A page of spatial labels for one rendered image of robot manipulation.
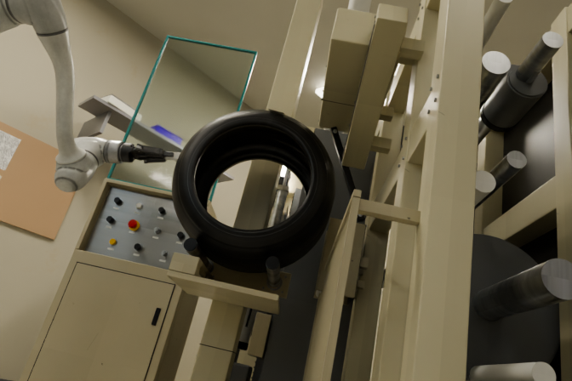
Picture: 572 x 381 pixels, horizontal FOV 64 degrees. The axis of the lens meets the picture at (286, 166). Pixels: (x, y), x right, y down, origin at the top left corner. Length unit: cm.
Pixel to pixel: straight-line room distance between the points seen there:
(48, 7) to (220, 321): 125
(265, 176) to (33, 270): 292
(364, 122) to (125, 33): 388
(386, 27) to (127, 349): 166
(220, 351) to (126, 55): 390
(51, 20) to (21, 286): 313
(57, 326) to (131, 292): 33
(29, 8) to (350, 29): 104
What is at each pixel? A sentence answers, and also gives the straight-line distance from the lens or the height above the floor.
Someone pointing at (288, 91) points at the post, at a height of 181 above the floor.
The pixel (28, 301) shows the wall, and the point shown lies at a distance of 455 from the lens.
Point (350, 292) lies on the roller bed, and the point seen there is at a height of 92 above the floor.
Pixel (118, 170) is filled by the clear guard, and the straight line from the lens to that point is 248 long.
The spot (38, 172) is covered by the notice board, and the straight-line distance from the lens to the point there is 456.
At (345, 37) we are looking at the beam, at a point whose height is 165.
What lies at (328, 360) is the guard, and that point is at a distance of 98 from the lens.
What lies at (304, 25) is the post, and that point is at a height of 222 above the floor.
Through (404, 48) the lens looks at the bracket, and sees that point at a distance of 162.
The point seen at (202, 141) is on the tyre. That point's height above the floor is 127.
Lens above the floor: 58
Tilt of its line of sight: 24 degrees up
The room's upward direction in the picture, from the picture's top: 14 degrees clockwise
